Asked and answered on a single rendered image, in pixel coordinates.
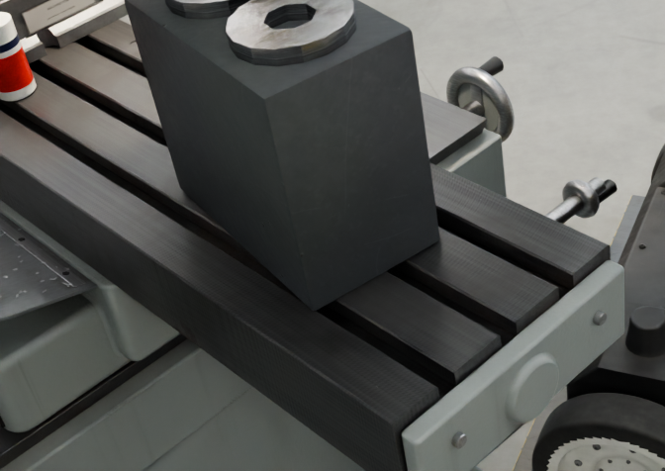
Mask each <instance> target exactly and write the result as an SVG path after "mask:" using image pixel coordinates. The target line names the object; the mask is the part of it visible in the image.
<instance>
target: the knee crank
mask: <svg viewBox="0 0 665 471"><path fill-rule="evenodd" d="M616 191H617V185H616V184H615V183H614V182H613V180H611V179H607V180H605V181H603V180H602V179H601V178H598V177H594V178H593V179H592V180H590V181H589V182H588V183H586V182H584V181H582V180H579V179H575V180H571V181H569V182H567V183H566V184H565V186H564V187H563V190H562V197H563V202H562V203H561V204H559V205H558V206H557V207H556V208H554V209H553V210H552V211H550V212H549V213H548V214H547V215H545V216H546V217H548V218H551V219H553V220H555V221H557V222H559V223H562V224H564V223H566V222H567V221H568V220H569V219H571V218H572V217H573V216H574V215H575V216H577V217H580V218H582V219H588V218H591V217H593V216H595V215H596V214H597V212H598V210H599V208H600V203H602V202H603V201H605V200H606V199H607V198H609V197H610V196H611V195H613V194H614V193H615V192H616Z"/></svg>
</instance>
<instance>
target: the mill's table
mask: <svg viewBox="0 0 665 471"><path fill-rule="evenodd" d="M45 49H46V52H47V55H46V56H44V57H42V58H40V59H38V60H36V61H34V62H32V63H30V64H29V66H30V68H31V71H32V73H33V76H34V79H35V82H36V84H37V87H36V89H35V91H34V92H33V93H32V94H31V95H30V96H28V97H26V98H24V99H21V100H18V101H12V102H8V101H4V100H1V99H0V200H1V201H2V202H4V203H5V204H7V205H8V206H9V207H11V208H12V209H13V210H15V211H16V212H17V213H19V214H20V215H21V216H23V217H24V218H25V219H27V220H28V221H29V222H31V223H32V224H34V225H35V226H36V227H38V228H39V229H40V230H42V231H43V232H44V233H46V234H47V235H48V236H50V237H51V238H53V239H54V240H55V241H57V242H58V243H60V244H61V245H62V246H64V247H65V248H66V249H68V250H69V251H70V252H72V253H73V254H74V255H76V256H77V257H78V258H80V259H81V260H82V261H84V262H85V263H87V264H88V265H89V266H91V267H92V268H93V269H95V270H96V271H97V272H99V273H100V274H101V275H103V276H104V277H105V278H107V279H108V280H109V281H111V282H112V283H114V284H115V285H116V286H118V287H119V288H120V289H122V290H123V291H124V292H126V293H127V294H128V295H130V296H131V297H132V298H134V299H135V300H136V301H138V302H139V303H141V304H142V305H143V306H145V307H146V308H147V309H149V310H150V311H151V312H153V313H154V314H155V315H157V316H158V317H159V318H161V319H162V320H163V321H165V322H166V323H168V324H169V325H170V326H172V327H173V328H174V329H176V330H177V331H179V332H180V333H181V334H183V335H184V336H185V337H187V338H188V339H190V340H191V341H192V342H194V343H195V344H196V345H198V346H199V347H200V348H202V349H203V350H204V351H206V352H207V353H208V354H210V355H211V356H212V357H214V358H215V359H217V360H218V361H219V362H221V363H222V364H223V365H225V366H226V367H227V368H229V369H230V370H231V371H233V372H234V373H235V374H236V375H237V376H238V377H240V378H241V379H243V380H244V381H245V382H247V383H248V384H249V385H251V386H252V387H253V388H255V389H256V390H257V391H259V392H260V393H261V394H263V395H264V396H265V397H267V398H268V399H270V400H271V401H272V402H274V403H275V404H276V405H278V406H279V407H280V408H282V409H283V410H284V411H286V412H287V413H288V414H290V415H291V416H292V417H294V418H295V419H297V420H298V421H299V422H301V423H302V424H304V425H305V426H306V427H308V428H309V429H310V430H312V431H313V432H314V433H316V434H317V435H318V436H320V437H321V438H323V439H324V440H325V441H327V442H328V443H329V444H331V445H332V446H333V447H335V448H336V449H337V450H339V451H340V452H341V453H343V454H344V455H345V456H347V457H348V458H350V459H351V460H352V461H354V462H355V463H356V464H358V465H359V466H360V467H362V468H363V469H364V470H366V471H471V470H472V469H473V468H474V467H476V466H477V465H478V464H479V463H480V462H481V461H483V460H484V459H485V458H486V457H487V456H488V455H490V454H491V453H492V452H493V451H494V450H495V449H496V448H498V447H499V446H500V445H501V444H502V443H503V442H505V441H506V440H507V439H508V438H509V437H510V436H511V435H513V434H514V433H515V432H516V431H517V430H518V429H520V428H521V427H522V426H523V425H524V424H526V423H529V422H531V421H533V420H534V419H535V418H537V417H538V416H539V415H540V414H541V413H542V412H543V411H544V409H545V408H546V407H547V406H548V404H549V402H550V401H551V399H552V397H554V396H555V395H556V394H557V393H558V392H559V391H560V390H561V389H563V388H564V387H565V386H566V385H567V384H568V383H569V382H570V381H571V380H573V379H574V378H575V377H576V376H577V375H578V374H579V373H580V372H582V371H583V370H584V369H585V368H586V367H587V366H588V365H589V364H591V363H592V362H593V361H594V360H595V359H596V358H597V357H598V356H599V355H601V354H602V353H603V352H604V351H605V350H606V349H607V348H608V347H610V346H611V345H612V344H613V343H614V342H615V341H616V340H617V339H618V338H620V337H621V336H622V335H623V334H624V269H623V267H622V266H621V265H619V264H617V263H615V262H613V261H611V259H610V246H609V245H608V244H606V243H604V242H602V241H600V240H597V239H595V238H593V237H591V236H589V235H585V234H583V233H581V232H579V231H577V230H575V229H572V228H570V227H568V226H566V225H564V224H562V223H559V222H557V221H555V220H553V219H551V218H548V217H546V216H544V215H542V214H540V213H539V212H536V211H534V210H532V209H530V208H528V207H526V206H523V205H521V204H519V203H517V202H515V201H513V200H510V199H508V198H506V197H504V196H502V195H500V194H497V193H495V192H493V191H491V190H489V189H487V188H484V187H482V186H480V185H478V184H476V183H474V182H471V181H469V180H467V179H465V178H463V177H461V176H458V175H456V174H454V173H452V172H450V171H447V170H445V169H443V168H441V167H439V166H437V165H434V164H432V163H429V164H430V171H431V178H432V186H433V193H434V200H435V207H436V214H437V221H438V229H439V236H440V238H439V241H438V242H436V243H435V244H433V245H431V246H429V247H428V248H426V249H424V250H422V251H421V252H419V253H417V254H415V255H413V256H412V257H410V258H408V259H406V260H405V261H403V262H401V263H399V264H398V265H396V266H394V267H392V268H391V269H389V270H387V271H385V272H383V273H382V274H380V275H378V276H376V277H375V278H373V279H371V280H369V281H368V282H366V283H364V284H362V285H361V286H359V287H357V288H355V289H353V290H352V291H350V292H348V293H346V294H345V295H343V296H341V297H339V298H338V299H336V300H334V301H332V302H331V303H329V304H327V305H325V306H324V307H322V308H320V309H318V310H316V311H312V310H311V309H310V308H309V307H308V306H307V305H306V304H305V303H303V302H302V301H301V300H300V299H299V298H298V297H297V296H296V295H295V294H294V293H293V292H292V291H291V290H289V289H288V288H287V287H286V286H285V285H284V284H283V283H282V282H281V281H280V280H279V279H278V278H277V277H275V276H274V275H273V274H272V273H271V272H270V271H269V270H268V269H267V268H266V267H265V266H264V265H262V264H261V263H260V262H259V261H258V260H257V259H256V258H255V257H254V256H253V255H252V254H251V253H250V252H248V251H247V250H246V249H245V248H244V247H243V246H242V245H241V244H240V243H239V242H238V241H237V240H236V239H234V238H233V237H232V236H231V235H230V234H229V233H228V232H227V231H226V230H225V229H224V228H222V227H221V226H220V225H219V224H218V223H217V222H216V221H215V220H214V219H213V218H212V217H211V216H210V215H208V214H207V213H206V212H205V211H204V210H203V209H202V208H201V207H200V206H199V205H198V204H197V203H196V202H194V201H193V200H192V199H191V198H190V197H189V196H188V195H187V194H186V193H185V192H184V191H183V190H182V189H181V188H180V186H179V183H178V180H177V176H176V173H175V170H174V166H173V163H172V160H171V156H170V153H169V150H168V146H167V143H166V140H165V136H164V133H163V130H162V126H161V123H160V120H159V117H158V114H157V111H156V107H155V104H154V101H153V97H152V94H151V91H150V87H149V84H148V81H147V77H146V74H145V71H144V67H143V62H142V58H141V55H140V52H139V48H138V45H137V42H136V38H135V35H134V32H133V29H132V25H130V24H128V23H126V22H124V21H122V20H117V21H115V22H113V23H111V24H109V25H107V26H105V27H103V28H101V29H99V30H97V31H95V32H93V33H91V34H89V35H87V36H85V37H83V38H81V39H79V40H77V41H75V42H73V43H71V44H69V45H67V46H65V47H62V48H60V47H57V46H49V47H45Z"/></svg>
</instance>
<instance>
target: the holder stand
mask: <svg viewBox="0 0 665 471"><path fill-rule="evenodd" d="M125 5H126V9H127V12H128V15H129V19H130V22H131V25H132V29H133V32H134V35H135V38H136V42H137V45H138V48H139V52H140V55H141V58H142V64H143V67H144V71H145V74H146V77H147V81H148V84H149V87H150V91H151V94H152V97H153V101H154V104H155V107H156V111H157V114H158V117H159V120H160V123H161V126H162V130H163V133H164V136H165V140H166V143H167V146H168V150H169V153H170V156H171V160H172V163H173V166H174V170H175V173H176V176H177V180H178V183H179V186H180V188H181V189H182V190H183V191H184V192H185V193H186V194H187V195H188V196H189V197H190V198H191V199H192V200H193V201H194V202H196V203H197V204H198V205H199V206H200V207H201V208H202V209H203V210H204V211H205V212H206V213H207V214H208V215H210V216H211V217H212V218H213V219H214V220H215V221H216V222H217V223H218V224H219V225H220V226H221V227H222V228H224V229H225V230H226V231H227V232H228V233H229V234H230V235H231V236H232V237H233V238H234V239H236V240H237V241H238V242H239V243H240V244H241V245H242V246H243V247H244V248H245V249H246V250H247V251H248V252H250V253H251V254H252V255H253V256H254V257H255V258H256V259H257V260H258V261H259V262H260V263H261V264H262V265H264V266H265V267H266V268H267V269H268V270H269V271H270V272H271V273H272V274H273V275H274V276H275V277H277V278H278V279H279V280H280V281H281V282H282V283H283V284H284V285H285V286H286V287H287V288H288V289H289V290H291V291H292V292H293V293H294V294H295V295H296V296H297V297H298V298H299V299H300V300H301V301H302V302H303V303H305V304H306V305H307V306H308V307H309V308H310V309H311V310H312V311H316V310H318V309H320V308H322V307H324V306H325V305H327V304H329V303H331V302H332V301H334V300H336V299H338V298H339V297H341V296H343V295H345V294H346V293H348V292H350V291H352V290H353V289H355V288H357V287H359V286H361V285H362V284H364V283H366V282H368V281H369V280H371V279H373V278H375V277H376V276H378V275H380V274H382V273H383V272H385V271H387V270H389V269H391V268H392V267H394V266H396V265H398V264H399V263H401V262H403V261H405V260H406V259H408V258H410V257H412V256H413V255H415V254H417V253H419V252H421V251H422V250H424V249H426V248H428V247H429V246H431V245H433V244H435V243H436V242H438V241H439V238H440V236H439V229H438V221H437V214H436V207H435V200H434V193H433V186H432V178H431V171H430V164H429V156H428V143H427V135H426V128H425V120H424V113H423V106H422V98H421V91H420V84H419V77H418V70H417V63H416V55H415V48H414V41H413V33H412V31H411V29H410V28H409V27H407V26H405V25H403V24H401V23H400V22H398V21H396V20H394V19H392V18H390V17H388V16H387V15H385V14H383V13H381V12H379V11H377V10H375V9H374V8H372V7H370V6H368V5H366V4H364V3H362V2H360V1H359V0H125Z"/></svg>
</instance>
